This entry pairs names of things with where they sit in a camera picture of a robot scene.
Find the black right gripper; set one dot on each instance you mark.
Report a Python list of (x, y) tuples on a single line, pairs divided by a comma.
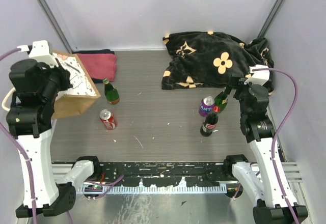
[(237, 82)]

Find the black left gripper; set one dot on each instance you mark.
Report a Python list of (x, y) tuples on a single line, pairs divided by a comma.
[(66, 83)]

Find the green glass bottle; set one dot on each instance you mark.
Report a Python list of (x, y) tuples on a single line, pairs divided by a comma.
[(110, 92), (221, 100)]

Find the brown canvas bag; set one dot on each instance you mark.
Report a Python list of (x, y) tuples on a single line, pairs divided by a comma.
[(74, 91)]

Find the dark cola bottle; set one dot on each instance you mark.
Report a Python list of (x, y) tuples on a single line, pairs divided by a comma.
[(210, 122)]

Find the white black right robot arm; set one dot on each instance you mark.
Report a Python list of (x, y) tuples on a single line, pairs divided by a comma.
[(270, 193)]

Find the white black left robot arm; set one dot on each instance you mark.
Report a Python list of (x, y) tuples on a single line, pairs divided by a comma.
[(30, 127)]

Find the purple soda can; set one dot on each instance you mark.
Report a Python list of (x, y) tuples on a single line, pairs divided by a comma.
[(206, 106)]

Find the black floral blanket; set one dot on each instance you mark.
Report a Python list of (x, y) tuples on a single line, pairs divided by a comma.
[(209, 59)]

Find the red folded cloth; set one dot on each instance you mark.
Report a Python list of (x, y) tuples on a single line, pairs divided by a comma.
[(98, 66)]

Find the dark navy folded cloth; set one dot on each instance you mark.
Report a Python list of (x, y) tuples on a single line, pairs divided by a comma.
[(102, 52)]

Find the red soda can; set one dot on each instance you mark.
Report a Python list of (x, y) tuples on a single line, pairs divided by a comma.
[(108, 119)]

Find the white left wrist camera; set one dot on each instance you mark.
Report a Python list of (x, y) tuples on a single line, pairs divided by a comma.
[(41, 51)]

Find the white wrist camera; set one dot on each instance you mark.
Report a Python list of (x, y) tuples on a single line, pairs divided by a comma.
[(257, 77), (41, 51)]

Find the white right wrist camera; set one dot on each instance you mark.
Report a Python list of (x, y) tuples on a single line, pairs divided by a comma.
[(257, 77)]

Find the white slotted cable duct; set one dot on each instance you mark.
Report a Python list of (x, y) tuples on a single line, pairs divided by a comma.
[(181, 189)]

